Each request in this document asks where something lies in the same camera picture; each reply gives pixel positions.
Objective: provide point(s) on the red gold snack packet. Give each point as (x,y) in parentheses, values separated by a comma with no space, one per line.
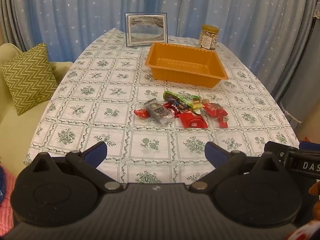
(213,108)

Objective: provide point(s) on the red twisted candy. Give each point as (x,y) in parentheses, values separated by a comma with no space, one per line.
(142,113)

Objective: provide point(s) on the grey curtain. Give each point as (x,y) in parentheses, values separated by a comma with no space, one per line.
(10,17)
(282,55)

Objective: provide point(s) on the red white printed clothing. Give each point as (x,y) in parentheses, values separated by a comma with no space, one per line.
(305,233)

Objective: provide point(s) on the blue star patterned cloth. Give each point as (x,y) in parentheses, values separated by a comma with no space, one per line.
(2,180)

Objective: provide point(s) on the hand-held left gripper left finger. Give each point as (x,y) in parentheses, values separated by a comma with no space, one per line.
(96,152)

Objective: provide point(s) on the grey lace-trimmed fabric cover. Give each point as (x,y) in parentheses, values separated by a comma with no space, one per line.
(307,80)

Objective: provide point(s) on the blue star curtain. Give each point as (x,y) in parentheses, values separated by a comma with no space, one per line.
(75,10)

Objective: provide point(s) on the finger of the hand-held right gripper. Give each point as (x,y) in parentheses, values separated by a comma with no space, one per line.
(310,146)
(275,147)

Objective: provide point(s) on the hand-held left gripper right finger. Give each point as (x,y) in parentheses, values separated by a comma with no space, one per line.
(215,152)

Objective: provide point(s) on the orange plastic tray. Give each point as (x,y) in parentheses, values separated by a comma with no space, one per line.
(185,77)

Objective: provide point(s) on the yellow green candy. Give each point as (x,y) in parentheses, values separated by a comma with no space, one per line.
(197,104)

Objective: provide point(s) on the floral white tablecloth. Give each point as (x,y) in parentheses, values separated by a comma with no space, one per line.
(100,92)

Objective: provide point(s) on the framed sand picture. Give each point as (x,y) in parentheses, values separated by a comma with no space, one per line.
(146,28)

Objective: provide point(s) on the green snack packet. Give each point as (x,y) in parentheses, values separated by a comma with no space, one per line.
(172,96)

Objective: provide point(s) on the clear jar with gold lid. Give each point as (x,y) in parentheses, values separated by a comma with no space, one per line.
(207,38)

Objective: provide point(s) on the light green sofa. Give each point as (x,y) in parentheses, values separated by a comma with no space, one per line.
(15,135)

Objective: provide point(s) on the clear grey snack packet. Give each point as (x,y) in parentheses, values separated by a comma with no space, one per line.
(157,111)

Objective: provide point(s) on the green zigzag cushion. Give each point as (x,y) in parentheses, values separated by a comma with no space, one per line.
(27,77)

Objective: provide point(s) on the pink knitted cloth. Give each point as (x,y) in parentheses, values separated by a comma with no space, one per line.
(7,205)

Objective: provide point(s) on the brown candy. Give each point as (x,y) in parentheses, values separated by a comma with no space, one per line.
(206,102)

